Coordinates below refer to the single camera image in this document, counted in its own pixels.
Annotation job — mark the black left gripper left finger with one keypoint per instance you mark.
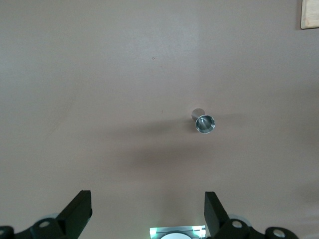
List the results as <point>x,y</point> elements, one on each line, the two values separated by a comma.
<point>72,219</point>

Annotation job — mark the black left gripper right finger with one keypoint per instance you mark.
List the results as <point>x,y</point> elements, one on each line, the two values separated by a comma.
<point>216,219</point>

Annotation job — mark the steel measuring cup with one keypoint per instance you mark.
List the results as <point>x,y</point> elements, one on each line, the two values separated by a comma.
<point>205,124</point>

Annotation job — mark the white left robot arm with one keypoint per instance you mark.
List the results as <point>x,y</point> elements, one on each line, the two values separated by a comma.
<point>177,236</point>

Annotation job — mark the brown table cover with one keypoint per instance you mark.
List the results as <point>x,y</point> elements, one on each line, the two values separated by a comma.
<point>99,99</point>

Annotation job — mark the wooden cutting board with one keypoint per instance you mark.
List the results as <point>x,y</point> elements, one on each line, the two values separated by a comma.
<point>311,15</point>

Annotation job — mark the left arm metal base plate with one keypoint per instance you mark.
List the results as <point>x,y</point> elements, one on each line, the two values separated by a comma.
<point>155,231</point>

